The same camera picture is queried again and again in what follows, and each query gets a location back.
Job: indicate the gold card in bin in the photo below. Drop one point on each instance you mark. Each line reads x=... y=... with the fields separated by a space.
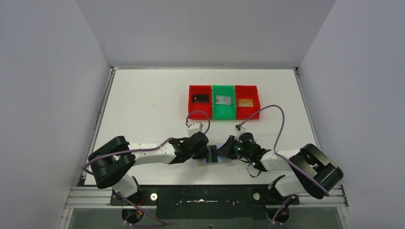
x=245 y=102

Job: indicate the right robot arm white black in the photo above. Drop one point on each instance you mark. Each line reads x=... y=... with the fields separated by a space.
x=308 y=169

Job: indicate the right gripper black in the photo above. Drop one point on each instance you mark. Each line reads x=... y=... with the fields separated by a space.
x=227 y=150

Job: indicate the silver card in bin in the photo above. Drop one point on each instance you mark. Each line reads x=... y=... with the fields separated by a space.
x=224 y=100

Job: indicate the green bin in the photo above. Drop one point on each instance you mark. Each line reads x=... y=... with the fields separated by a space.
x=223 y=112

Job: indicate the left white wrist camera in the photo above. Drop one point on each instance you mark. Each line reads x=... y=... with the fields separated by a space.
x=194 y=128

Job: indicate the right red bin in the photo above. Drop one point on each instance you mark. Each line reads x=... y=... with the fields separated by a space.
x=246 y=91

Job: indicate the black card in bin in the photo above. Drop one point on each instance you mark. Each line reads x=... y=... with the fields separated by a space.
x=200 y=98

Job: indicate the left red bin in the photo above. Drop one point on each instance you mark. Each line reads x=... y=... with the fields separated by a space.
x=204 y=107

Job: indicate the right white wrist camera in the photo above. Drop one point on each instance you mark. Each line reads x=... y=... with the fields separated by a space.
x=239 y=128

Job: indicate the beige card holder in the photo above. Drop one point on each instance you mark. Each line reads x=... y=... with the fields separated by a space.
x=221 y=160

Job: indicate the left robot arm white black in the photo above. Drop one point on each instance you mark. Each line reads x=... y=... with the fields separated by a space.
x=110 y=163

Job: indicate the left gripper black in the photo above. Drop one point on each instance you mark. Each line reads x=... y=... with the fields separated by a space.
x=204 y=149

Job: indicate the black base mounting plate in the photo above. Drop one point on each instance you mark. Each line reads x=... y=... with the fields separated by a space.
x=209 y=201

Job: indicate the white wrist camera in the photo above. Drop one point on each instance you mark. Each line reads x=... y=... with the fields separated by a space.
x=239 y=128
x=194 y=128

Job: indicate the red bin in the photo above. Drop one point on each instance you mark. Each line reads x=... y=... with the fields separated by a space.
x=246 y=91
x=204 y=107

